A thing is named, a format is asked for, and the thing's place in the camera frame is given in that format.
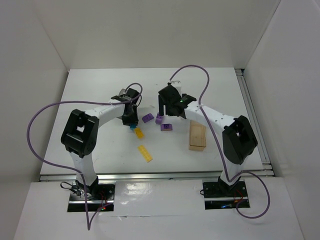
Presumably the yellow small lego brick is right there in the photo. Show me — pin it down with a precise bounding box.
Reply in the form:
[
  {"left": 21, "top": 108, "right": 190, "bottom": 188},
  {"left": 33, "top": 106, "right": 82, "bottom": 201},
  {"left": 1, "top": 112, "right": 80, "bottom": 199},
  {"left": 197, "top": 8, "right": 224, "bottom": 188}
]
[{"left": 133, "top": 127, "right": 145, "bottom": 139}]

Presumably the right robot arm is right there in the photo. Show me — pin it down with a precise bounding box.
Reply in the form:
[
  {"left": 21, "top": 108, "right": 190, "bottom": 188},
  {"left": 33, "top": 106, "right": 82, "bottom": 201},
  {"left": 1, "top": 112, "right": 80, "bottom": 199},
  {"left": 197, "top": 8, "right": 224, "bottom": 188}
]
[{"left": 158, "top": 82, "right": 258, "bottom": 191}]

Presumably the purple cable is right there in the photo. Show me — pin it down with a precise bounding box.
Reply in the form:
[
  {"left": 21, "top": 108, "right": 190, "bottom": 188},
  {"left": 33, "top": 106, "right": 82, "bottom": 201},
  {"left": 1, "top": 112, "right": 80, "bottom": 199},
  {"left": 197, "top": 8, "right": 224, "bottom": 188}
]
[
  {"left": 26, "top": 83, "right": 144, "bottom": 231},
  {"left": 167, "top": 65, "right": 271, "bottom": 220}
]

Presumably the small teal lego brick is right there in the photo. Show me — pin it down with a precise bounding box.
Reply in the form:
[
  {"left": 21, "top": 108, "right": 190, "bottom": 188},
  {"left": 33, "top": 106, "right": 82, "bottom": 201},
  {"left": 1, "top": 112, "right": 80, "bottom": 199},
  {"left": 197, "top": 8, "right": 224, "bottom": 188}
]
[{"left": 129, "top": 124, "right": 137, "bottom": 131}]

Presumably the aluminium front rail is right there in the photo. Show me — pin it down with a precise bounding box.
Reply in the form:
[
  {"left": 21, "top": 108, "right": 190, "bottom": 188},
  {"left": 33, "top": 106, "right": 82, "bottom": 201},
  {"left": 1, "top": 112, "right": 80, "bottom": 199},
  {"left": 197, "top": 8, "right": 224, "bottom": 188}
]
[{"left": 38, "top": 170, "right": 223, "bottom": 183}]

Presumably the yellow long lego plate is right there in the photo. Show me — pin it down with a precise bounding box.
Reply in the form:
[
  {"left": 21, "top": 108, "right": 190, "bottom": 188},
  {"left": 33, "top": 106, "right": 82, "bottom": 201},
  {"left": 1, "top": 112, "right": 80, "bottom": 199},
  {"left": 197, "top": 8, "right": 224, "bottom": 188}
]
[{"left": 137, "top": 145, "right": 153, "bottom": 163}]

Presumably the purple square lego brick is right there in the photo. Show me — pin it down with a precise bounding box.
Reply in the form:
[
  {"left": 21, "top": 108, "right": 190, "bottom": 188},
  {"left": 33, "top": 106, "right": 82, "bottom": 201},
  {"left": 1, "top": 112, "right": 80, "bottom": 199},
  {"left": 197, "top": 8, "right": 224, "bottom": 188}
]
[{"left": 155, "top": 112, "right": 163, "bottom": 125}]

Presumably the dark smoky plastic container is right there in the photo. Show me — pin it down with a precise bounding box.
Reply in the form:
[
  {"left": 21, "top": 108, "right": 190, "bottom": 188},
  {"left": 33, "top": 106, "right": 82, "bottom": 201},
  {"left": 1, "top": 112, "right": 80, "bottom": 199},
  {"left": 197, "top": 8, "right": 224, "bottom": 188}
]
[{"left": 118, "top": 88, "right": 130, "bottom": 98}]

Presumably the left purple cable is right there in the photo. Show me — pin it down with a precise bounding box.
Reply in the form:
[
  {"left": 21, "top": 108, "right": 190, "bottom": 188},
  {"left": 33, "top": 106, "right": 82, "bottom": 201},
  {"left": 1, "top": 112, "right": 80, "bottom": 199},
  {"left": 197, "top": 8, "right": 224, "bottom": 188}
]
[{"left": 26, "top": 83, "right": 144, "bottom": 231}]

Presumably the aluminium side rail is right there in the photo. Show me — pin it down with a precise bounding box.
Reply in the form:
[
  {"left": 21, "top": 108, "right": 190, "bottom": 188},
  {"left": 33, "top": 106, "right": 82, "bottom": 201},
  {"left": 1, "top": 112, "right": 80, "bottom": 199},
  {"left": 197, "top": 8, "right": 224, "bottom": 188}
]
[{"left": 234, "top": 68, "right": 276, "bottom": 177}]

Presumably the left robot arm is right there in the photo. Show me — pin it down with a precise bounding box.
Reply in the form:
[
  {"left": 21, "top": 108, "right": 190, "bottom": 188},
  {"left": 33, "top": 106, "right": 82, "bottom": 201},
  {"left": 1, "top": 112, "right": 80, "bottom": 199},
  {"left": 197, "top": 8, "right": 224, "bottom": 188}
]
[{"left": 61, "top": 87, "right": 140, "bottom": 195}]

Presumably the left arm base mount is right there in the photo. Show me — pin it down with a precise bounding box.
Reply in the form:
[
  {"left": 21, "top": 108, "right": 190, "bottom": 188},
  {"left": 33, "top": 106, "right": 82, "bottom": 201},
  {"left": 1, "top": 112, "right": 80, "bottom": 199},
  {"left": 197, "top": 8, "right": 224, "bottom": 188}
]
[{"left": 60, "top": 181, "right": 116, "bottom": 213}]

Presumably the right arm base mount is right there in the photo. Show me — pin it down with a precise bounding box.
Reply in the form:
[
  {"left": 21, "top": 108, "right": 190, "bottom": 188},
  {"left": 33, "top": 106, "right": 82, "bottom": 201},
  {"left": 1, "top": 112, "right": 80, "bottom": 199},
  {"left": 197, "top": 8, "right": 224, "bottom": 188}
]
[{"left": 199, "top": 181, "right": 250, "bottom": 210}]

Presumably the purple curved lego brick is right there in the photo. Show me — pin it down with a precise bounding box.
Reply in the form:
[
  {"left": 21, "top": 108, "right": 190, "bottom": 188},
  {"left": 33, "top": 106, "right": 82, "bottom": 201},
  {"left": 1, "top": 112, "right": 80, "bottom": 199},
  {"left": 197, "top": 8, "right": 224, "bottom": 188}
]
[{"left": 142, "top": 113, "right": 155, "bottom": 124}]

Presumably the purple lego brick with hole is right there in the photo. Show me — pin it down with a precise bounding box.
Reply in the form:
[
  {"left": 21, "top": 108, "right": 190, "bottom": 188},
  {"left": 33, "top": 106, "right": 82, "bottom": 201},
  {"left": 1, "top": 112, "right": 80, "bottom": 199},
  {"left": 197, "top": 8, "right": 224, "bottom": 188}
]
[{"left": 160, "top": 123, "right": 173, "bottom": 132}]

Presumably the wooden tan container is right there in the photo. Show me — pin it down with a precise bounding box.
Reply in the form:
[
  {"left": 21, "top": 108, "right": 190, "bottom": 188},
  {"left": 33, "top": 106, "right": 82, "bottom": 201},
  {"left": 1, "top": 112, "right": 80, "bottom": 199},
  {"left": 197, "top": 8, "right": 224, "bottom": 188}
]
[{"left": 188, "top": 120, "right": 207, "bottom": 152}]

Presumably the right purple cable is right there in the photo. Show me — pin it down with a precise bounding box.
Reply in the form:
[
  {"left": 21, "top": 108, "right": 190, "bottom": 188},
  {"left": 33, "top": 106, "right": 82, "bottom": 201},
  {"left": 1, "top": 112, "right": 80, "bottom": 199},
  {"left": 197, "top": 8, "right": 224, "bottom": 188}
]
[{"left": 167, "top": 65, "right": 271, "bottom": 220}]

